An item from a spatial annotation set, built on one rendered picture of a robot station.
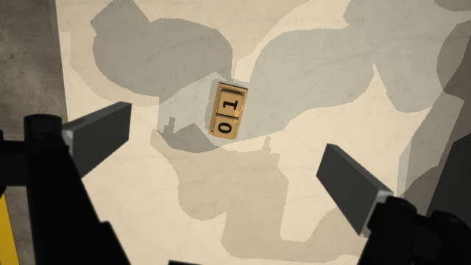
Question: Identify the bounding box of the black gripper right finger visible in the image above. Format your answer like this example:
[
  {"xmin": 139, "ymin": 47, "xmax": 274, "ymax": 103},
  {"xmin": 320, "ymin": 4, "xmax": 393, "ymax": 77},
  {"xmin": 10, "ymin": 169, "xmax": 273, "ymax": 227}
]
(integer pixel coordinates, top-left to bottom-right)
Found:
[{"xmin": 316, "ymin": 143, "xmax": 471, "ymax": 265}]

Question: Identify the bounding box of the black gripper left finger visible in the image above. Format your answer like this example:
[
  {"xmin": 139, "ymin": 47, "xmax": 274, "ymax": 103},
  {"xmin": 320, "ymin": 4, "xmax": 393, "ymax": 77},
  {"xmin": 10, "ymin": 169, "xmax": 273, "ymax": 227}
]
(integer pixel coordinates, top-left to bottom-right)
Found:
[{"xmin": 0, "ymin": 101, "xmax": 132, "ymax": 265}]

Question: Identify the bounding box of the brown rectangular tray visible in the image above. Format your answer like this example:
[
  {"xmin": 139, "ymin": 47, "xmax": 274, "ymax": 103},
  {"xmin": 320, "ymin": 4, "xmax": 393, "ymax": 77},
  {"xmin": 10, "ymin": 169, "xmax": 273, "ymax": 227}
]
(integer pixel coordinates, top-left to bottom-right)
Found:
[{"xmin": 208, "ymin": 82, "xmax": 248, "ymax": 139}]

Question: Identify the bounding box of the tan cube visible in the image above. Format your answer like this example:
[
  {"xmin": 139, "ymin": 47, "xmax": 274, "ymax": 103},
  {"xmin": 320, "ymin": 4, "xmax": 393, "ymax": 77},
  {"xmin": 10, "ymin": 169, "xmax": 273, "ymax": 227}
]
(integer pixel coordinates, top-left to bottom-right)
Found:
[
  {"xmin": 212, "ymin": 113, "xmax": 238, "ymax": 140},
  {"xmin": 217, "ymin": 88, "xmax": 244, "ymax": 117}
]

